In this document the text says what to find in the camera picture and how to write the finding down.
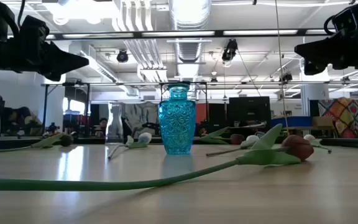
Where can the maroon artificial tulip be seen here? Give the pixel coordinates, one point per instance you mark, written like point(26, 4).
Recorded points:
point(298, 147)
point(236, 139)

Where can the white artificial tulip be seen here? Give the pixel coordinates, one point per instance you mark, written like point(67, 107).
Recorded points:
point(145, 137)
point(252, 139)

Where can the black panel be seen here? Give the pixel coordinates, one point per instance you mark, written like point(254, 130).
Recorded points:
point(249, 110)

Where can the black aluminium table frame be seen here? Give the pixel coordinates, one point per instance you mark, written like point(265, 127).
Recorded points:
point(11, 143)

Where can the blue cut-glass vase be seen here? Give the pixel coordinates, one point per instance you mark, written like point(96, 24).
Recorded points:
point(177, 124)

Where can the black overhead light beam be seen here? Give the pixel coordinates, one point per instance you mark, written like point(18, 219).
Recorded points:
point(135, 34)

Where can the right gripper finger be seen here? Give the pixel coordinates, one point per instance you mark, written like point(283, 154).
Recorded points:
point(322, 49)
point(314, 69)

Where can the person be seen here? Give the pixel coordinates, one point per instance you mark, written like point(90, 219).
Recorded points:
point(103, 124)

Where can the blue storage bin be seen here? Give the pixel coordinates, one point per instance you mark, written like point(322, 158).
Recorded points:
point(291, 121)

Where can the colourful patchwork quilt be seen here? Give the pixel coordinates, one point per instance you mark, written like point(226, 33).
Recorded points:
point(345, 116)

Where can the black ceiling camera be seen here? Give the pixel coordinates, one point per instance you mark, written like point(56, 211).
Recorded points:
point(122, 56)

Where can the peach artificial tulip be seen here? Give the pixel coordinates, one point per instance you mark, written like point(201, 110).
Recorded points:
point(309, 137)

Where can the white pillar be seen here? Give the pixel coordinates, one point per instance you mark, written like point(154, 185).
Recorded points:
point(315, 93)

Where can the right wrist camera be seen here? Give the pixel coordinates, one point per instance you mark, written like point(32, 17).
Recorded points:
point(348, 19)

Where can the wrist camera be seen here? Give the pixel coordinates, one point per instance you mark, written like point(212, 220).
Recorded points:
point(34, 29)
point(348, 19)

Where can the black hanging camera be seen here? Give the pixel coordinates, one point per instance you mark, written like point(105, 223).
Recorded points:
point(230, 49)

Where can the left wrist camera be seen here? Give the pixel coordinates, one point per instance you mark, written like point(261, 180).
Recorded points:
point(34, 29)

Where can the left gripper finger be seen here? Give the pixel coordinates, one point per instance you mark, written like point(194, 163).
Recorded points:
point(54, 77)
point(62, 60)

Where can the dark purple artificial tulip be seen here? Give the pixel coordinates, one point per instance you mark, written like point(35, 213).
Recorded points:
point(66, 140)

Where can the silver ventilation duct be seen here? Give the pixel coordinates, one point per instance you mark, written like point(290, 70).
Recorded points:
point(190, 18)

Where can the cardboard box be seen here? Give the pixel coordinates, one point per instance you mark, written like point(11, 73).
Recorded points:
point(323, 121)

